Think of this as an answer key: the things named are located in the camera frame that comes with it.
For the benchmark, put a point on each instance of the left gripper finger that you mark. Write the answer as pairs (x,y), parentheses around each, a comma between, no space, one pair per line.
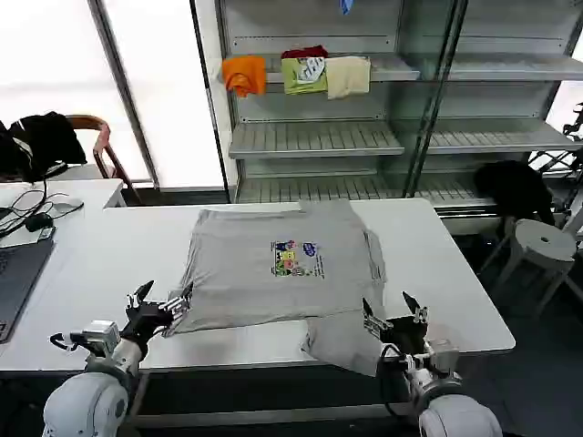
(145,290)
(180,306)

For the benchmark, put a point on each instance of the grey printed t-shirt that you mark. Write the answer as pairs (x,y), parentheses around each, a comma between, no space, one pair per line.
(255,282)

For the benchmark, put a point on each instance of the grey metal shelf with clothes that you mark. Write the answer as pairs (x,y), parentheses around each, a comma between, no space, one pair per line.
(319,141)

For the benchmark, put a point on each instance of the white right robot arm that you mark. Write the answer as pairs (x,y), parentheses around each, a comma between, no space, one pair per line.
(455,414)

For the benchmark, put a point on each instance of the grey metal table frame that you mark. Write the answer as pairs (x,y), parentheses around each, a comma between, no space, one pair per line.
(273,414)

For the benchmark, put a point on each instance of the black metal frame equipment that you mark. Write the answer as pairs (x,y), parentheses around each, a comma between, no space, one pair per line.
(575,125)

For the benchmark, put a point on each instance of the black garment on stool side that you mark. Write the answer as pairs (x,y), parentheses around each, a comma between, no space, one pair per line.
(514,186)

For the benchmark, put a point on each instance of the dark grey laptop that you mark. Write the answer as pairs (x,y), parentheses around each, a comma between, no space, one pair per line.
(18,282)

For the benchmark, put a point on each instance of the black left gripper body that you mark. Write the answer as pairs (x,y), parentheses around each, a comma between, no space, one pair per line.
(146,318)

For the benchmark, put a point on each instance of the brown wooden chair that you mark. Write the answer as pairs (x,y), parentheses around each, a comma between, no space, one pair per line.
(102,136)

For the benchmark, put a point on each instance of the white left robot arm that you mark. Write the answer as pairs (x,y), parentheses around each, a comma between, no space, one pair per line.
(86,400)

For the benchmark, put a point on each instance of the white round stool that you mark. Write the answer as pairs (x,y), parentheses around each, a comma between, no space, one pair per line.
(544,241)

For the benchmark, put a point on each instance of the black jacket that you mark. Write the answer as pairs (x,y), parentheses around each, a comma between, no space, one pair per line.
(45,136)

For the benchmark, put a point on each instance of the small grey card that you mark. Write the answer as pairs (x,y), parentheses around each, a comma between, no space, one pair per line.
(47,233)

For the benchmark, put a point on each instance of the white computer mouse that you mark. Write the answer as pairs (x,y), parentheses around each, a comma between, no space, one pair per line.
(68,206)

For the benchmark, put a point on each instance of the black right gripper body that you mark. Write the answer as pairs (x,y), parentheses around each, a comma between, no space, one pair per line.
(405,332)

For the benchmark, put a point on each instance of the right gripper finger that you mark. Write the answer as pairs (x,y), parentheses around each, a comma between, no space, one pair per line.
(374,322)
(416,308)

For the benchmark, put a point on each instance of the small black adapter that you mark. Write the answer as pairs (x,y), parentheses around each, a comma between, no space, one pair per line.
(38,222)

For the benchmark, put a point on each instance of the grey window frame post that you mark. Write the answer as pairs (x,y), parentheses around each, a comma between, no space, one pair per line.
(123,91)

